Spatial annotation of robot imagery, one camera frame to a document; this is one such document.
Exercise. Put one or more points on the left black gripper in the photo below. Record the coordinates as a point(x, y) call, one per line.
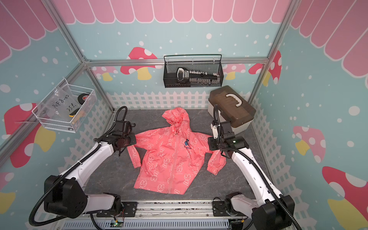
point(132, 136)

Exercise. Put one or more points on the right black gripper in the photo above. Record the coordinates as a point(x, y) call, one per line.
point(211, 142)

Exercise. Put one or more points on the pink hooded rain jacket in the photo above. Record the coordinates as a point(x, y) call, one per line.
point(170, 158)

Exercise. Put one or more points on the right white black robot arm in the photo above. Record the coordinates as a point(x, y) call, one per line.
point(270, 210)

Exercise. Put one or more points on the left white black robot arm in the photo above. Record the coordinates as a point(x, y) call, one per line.
point(64, 196)

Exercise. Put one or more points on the beige toolbox with brown lid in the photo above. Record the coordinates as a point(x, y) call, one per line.
point(232, 107)

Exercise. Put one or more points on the yellow black tool in bin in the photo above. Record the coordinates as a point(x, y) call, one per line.
point(74, 113)

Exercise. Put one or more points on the black tape roll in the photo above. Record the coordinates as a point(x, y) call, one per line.
point(82, 98)

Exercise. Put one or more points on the clear labelled plastic bag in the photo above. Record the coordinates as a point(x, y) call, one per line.
point(63, 103)

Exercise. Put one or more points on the socket wrench set in basket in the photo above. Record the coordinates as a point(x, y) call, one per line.
point(197, 77)

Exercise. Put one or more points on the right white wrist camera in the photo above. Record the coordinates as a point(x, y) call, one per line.
point(215, 130)

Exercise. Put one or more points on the clear plastic wall bin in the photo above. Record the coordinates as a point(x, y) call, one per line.
point(49, 120)

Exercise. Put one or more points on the black wire mesh wall basket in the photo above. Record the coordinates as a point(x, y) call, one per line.
point(210, 63)

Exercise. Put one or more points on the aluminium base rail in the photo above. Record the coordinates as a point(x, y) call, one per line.
point(159, 215)

